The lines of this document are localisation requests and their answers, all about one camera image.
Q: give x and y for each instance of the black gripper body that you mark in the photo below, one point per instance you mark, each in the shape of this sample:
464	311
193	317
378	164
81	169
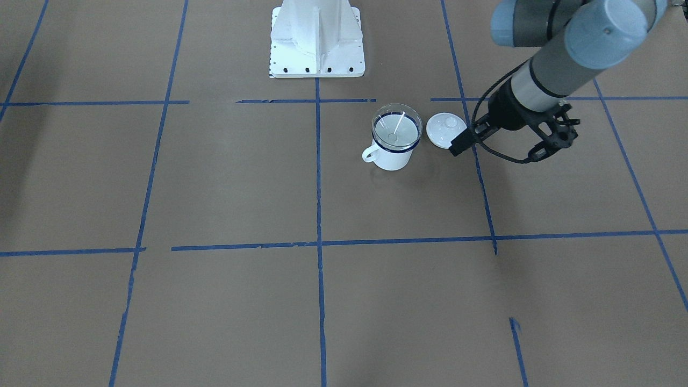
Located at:
505	114

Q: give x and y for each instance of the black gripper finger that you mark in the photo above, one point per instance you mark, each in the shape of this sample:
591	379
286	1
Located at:
464	140

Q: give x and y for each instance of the white ceramic lid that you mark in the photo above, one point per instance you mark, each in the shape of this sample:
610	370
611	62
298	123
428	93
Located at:
443	127

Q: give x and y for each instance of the clear glass funnel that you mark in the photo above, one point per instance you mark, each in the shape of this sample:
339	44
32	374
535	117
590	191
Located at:
397	128

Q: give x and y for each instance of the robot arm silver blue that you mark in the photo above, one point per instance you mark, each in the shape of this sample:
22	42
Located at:
575	41

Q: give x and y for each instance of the white enamel mug blue rim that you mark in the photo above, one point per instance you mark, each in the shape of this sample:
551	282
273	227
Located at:
384	159

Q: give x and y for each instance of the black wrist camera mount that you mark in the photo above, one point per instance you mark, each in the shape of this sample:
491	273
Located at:
555	129

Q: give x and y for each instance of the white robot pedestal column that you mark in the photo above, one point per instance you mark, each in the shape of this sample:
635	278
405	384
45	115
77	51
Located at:
316	39

